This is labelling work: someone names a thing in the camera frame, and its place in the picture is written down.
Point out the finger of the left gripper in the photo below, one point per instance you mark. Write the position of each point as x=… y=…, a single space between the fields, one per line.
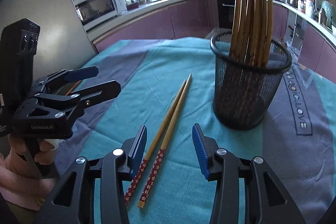
x=84 y=98
x=55 y=81

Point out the white microwave oven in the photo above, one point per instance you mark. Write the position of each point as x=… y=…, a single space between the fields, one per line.
x=94 y=12

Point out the bamboo chopstick red end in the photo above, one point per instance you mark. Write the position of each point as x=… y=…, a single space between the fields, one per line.
x=235 y=28

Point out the teal purple tablecloth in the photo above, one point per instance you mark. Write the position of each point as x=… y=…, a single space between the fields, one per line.
x=296 y=136

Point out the grey refrigerator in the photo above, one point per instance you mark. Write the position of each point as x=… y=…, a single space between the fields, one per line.
x=63 y=42

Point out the purple cabinets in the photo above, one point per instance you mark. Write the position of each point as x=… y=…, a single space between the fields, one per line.
x=169 y=19
x=312 y=42

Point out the pink sleeve left forearm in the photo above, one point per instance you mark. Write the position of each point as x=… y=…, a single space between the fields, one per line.
x=19 y=187

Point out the person's left hand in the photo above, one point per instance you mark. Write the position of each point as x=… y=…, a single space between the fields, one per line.
x=45 y=155

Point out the black left camera box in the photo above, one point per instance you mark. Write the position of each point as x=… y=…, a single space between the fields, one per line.
x=19 y=42

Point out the yellow cooking oil bottle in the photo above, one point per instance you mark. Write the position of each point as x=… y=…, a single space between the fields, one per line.
x=280 y=41

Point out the bamboo chopstick red floral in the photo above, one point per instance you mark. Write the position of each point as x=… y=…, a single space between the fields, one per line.
x=241 y=27

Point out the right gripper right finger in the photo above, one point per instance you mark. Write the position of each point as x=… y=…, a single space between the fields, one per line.
x=266 y=198

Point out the purple lower cabinets right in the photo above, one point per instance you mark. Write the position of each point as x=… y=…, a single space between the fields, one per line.
x=312 y=42

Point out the purple lower cabinets left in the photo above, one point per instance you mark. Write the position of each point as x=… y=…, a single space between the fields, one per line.
x=169 y=19

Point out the black mesh utensil cup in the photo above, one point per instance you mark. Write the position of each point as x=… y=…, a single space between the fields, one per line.
x=243 y=93

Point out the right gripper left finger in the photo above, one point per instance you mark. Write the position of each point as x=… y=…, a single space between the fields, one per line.
x=72 y=198

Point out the mint green air fryer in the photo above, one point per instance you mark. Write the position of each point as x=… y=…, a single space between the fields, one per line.
x=329 y=11

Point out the black built-in oven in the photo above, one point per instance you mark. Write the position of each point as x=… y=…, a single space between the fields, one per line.
x=226 y=10

